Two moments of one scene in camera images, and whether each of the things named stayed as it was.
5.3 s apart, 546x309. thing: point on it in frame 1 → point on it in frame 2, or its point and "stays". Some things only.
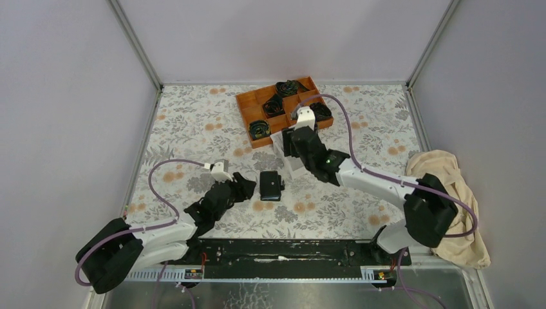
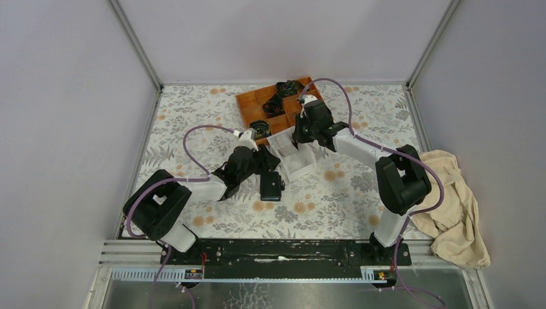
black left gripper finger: [243, 188] → [261, 161]
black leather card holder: [270, 185] stays
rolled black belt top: [289, 88] stays
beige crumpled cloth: [472, 251] stays
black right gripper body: [288, 143] → [304, 132]
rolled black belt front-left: [259, 129] stays
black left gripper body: [232, 198] → [243, 176]
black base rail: [290, 259] stays
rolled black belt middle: [274, 106] stays
